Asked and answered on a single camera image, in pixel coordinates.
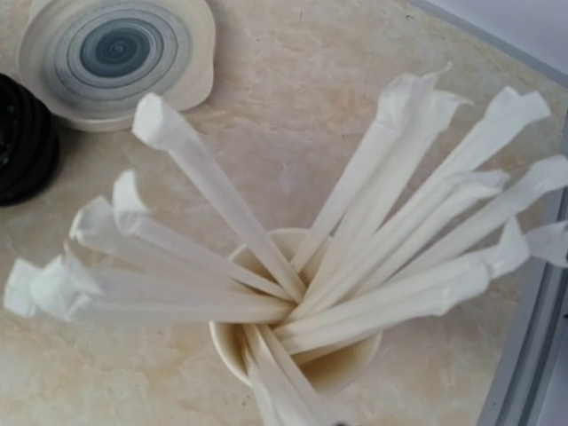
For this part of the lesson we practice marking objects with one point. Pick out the black cup of straws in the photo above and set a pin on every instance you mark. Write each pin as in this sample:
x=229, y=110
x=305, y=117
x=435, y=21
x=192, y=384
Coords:
x=370, y=261

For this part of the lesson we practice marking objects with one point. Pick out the black lid stack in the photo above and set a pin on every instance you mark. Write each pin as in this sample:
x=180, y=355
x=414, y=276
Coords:
x=29, y=144

